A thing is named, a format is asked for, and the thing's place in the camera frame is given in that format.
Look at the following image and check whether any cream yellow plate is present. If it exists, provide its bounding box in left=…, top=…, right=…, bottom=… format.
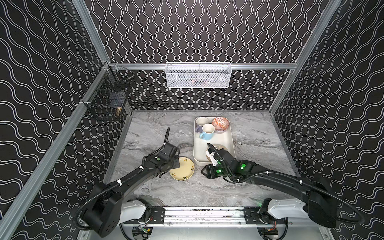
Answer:
left=170, top=157, right=195, bottom=181

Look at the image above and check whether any light blue mug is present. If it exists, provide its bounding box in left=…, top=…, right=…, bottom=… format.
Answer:
left=200, top=124, right=216, bottom=141

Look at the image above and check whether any orange patterned bowl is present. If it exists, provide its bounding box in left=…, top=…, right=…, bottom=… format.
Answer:
left=212, top=117, right=230, bottom=125

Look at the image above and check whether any lavender mug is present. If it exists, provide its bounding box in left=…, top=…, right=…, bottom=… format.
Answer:
left=195, top=117, right=209, bottom=133

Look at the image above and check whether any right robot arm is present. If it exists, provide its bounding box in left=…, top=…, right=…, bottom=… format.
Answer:
left=201, top=160, right=365, bottom=228

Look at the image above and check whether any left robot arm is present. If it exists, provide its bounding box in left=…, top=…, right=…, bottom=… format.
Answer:
left=72, top=150, right=180, bottom=238

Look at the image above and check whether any white plastic bin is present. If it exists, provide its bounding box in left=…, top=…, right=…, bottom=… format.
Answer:
left=193, top=117, right=236, bottom=166

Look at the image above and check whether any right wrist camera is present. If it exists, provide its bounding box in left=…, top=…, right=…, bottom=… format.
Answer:
left=206, top=148, right=235, bottom=167

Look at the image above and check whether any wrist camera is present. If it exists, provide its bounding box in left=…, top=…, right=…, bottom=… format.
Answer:
left=206, top=148, right=235, bottom=167
left=159, top=143, right=180, bottom=161

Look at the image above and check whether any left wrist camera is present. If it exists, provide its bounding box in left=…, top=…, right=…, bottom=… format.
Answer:
left=159, top=143, right=180, bottom=161

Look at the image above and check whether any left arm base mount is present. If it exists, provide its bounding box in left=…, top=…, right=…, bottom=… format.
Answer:
left=128, top=207, right=166, bottom=225

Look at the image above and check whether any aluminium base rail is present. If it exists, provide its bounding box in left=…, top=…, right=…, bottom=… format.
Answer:
left=117, top=202, right=274, bottom=227

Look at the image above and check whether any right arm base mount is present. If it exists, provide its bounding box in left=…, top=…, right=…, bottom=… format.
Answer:
left=244, top=207, right=286, bottom=225

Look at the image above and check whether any black wire basket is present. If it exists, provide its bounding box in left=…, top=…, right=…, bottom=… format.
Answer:
left=81, top=62, right=136, bottom=122

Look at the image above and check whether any white wire mesh basket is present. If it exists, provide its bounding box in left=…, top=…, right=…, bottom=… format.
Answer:
left=165, top=62, right=232, bottom=89

